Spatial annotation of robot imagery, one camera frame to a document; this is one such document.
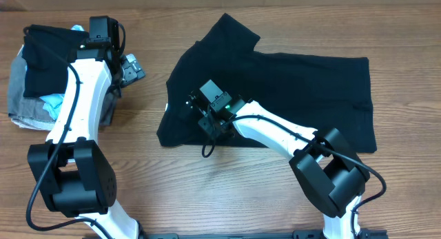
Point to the black t-shirt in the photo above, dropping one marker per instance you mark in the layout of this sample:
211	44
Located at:
312	91

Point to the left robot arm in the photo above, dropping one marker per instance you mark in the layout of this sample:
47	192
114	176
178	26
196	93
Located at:
74	181

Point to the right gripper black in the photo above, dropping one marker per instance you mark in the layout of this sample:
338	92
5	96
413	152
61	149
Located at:
203	124

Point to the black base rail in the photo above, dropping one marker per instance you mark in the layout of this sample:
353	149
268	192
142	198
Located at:
299	234

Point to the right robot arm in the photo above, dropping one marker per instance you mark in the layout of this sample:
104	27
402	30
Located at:
329	172

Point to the folded white mesh garment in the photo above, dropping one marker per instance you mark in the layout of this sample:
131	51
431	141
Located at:
28	123

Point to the folded grey trousers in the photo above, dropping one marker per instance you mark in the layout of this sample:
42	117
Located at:
20	106

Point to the folded black garment on pile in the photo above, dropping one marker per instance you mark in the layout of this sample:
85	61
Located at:
44	63

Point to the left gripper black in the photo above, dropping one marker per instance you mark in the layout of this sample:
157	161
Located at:
132	71

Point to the folded light blue garment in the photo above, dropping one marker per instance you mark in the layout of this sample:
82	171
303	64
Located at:
51	106

